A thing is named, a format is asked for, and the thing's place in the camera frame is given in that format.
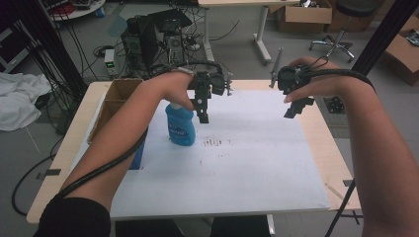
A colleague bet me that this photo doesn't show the white power supply unit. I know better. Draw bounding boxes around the white power supply unit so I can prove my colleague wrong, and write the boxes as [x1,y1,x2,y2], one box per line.
[104,48,117,76]

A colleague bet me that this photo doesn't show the person's right hand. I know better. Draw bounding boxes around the person's right hand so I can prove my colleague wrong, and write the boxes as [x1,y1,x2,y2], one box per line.
[283,56,356,104]

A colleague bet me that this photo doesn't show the open cardboard box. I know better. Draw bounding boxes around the open cardboard box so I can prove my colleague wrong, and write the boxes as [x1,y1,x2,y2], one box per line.
[86,78,144,145]

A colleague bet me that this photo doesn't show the round white table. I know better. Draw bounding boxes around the round white table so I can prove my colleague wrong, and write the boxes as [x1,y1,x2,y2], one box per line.
[42,0,107,22]

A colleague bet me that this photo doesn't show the small blue box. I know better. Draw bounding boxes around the small blue box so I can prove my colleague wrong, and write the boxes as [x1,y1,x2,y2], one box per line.
[128,139,146,171]

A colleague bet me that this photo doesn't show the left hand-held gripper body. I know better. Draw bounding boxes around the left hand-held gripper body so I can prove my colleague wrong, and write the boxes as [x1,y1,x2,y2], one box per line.
[187,70,227,101]

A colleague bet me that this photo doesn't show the brown cardboard box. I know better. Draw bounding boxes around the brown cardboard box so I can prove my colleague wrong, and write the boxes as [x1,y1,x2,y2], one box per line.
[276,0,333,35]

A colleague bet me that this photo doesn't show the black floor plate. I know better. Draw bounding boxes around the black floor plate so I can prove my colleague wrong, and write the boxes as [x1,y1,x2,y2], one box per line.
[323,96,347,116]

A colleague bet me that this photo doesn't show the white desk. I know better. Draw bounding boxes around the white desk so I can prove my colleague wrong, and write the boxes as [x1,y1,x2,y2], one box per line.
[197,0,301,66]

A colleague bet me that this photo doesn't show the white paper sheet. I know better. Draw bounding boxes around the white paper sheet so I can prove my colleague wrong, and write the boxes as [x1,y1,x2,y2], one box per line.
[69,88,331,220]

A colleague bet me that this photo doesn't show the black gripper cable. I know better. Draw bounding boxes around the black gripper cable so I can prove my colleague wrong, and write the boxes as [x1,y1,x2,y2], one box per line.
[300,55,377,94]
[52,60,225,202]

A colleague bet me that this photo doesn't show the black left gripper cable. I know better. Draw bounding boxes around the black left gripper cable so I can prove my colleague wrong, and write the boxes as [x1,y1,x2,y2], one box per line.
[52,60,225,202]

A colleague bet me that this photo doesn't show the blue plastic bottle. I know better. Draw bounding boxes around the blue plastic bottle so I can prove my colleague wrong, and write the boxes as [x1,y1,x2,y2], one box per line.
[164,102,197,147]

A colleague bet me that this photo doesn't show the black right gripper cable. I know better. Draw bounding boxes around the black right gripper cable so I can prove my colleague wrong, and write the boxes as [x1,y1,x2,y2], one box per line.
[300,55,377,94]

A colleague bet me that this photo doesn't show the black floor cable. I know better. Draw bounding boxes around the black floor cable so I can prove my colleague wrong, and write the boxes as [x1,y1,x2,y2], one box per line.
[11,136,65,217]

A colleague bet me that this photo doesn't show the black frame post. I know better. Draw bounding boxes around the black frame post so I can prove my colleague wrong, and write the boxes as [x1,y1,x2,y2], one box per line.
[350,0,419,77]

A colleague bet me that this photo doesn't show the large cardboard box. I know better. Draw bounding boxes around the large cardboard box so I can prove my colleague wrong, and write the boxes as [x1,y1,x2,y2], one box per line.
[377,13,419,88]

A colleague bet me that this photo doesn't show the black computer tower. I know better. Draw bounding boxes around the black computer tower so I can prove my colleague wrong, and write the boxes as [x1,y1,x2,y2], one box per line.
[120,8,194,72]

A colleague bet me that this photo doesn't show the black tripod stand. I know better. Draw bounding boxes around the black tripod stand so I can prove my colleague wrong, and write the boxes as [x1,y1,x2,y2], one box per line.
[323,178,364,237]

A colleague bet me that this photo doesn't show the grey tape strip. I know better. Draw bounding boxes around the grey tape strip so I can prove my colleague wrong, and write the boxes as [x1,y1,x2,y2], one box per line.
[35,168,62,181]

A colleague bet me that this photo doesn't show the white cloth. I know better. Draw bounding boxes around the white cloth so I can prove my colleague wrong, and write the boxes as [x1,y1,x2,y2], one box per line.
[0,71,52,132]

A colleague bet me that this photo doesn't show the white wrist strap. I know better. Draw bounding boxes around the white wrist strap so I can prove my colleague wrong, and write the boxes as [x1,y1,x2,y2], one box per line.
[176,66,196,76]

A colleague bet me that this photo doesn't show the black sleeve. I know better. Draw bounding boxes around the black sleeve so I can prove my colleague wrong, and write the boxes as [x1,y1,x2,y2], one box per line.
[33,196,112,237]

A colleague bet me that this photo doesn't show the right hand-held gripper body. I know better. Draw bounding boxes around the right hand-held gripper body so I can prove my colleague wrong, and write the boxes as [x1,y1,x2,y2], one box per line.
[277,64,313,95]

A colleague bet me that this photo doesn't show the person's left hand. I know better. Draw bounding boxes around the person's left hand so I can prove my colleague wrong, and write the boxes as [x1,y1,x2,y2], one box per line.
[157,70,196,112]

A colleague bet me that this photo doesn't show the black office chair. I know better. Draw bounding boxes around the black office chair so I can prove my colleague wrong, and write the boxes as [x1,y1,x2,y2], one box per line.
[308,0,385,64]

